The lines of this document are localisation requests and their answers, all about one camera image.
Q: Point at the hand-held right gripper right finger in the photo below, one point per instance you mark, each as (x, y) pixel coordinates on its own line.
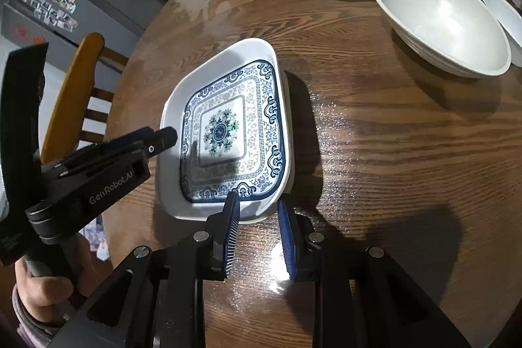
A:
(287, 240)

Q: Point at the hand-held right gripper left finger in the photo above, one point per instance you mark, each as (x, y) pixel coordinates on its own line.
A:
(231, 227)

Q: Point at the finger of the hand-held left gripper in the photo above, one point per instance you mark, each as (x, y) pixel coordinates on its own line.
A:
(132, 137)
(162, 139)

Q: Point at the blue patterned square plate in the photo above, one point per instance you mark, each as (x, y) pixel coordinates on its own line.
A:
(228, 128)

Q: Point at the person's left hand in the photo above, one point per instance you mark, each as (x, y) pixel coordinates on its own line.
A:
(43, 289)

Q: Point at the wooden chair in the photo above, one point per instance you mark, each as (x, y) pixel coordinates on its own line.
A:
(71, 91)

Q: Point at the dark grey fridge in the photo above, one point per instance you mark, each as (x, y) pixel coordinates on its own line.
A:
(93, 11)

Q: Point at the large white bowl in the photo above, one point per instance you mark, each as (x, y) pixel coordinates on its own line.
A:
(440, 17)

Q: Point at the small white bowl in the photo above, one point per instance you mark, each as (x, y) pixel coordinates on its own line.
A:
(507, 26)

